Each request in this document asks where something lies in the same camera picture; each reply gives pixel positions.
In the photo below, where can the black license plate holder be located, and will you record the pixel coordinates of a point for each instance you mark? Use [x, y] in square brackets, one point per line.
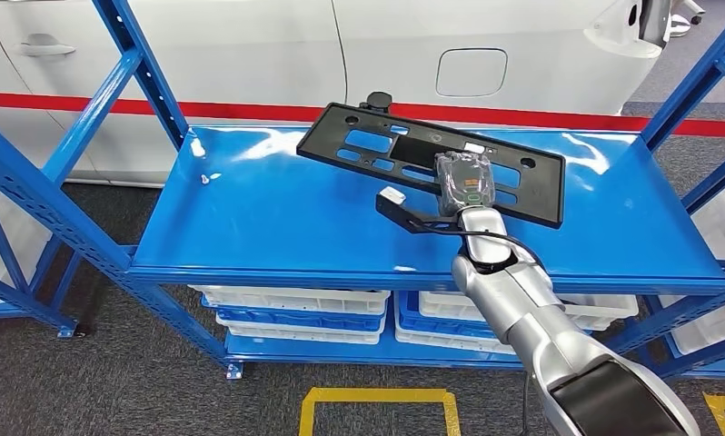
[543, 198]

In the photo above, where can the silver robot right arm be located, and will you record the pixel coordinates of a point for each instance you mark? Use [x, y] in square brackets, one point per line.
[549, 337]

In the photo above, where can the small white clip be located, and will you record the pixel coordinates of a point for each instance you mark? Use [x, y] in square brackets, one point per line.
[206, 179]

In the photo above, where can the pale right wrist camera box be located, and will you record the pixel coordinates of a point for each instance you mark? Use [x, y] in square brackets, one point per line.
[392, 195]

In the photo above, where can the black stanchion post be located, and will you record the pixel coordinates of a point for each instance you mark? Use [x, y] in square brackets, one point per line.
[377, 101]

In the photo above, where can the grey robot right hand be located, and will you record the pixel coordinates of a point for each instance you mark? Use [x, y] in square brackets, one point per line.
[465, 183]

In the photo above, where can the white car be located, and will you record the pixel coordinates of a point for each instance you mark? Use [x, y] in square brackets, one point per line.
[248, 48]

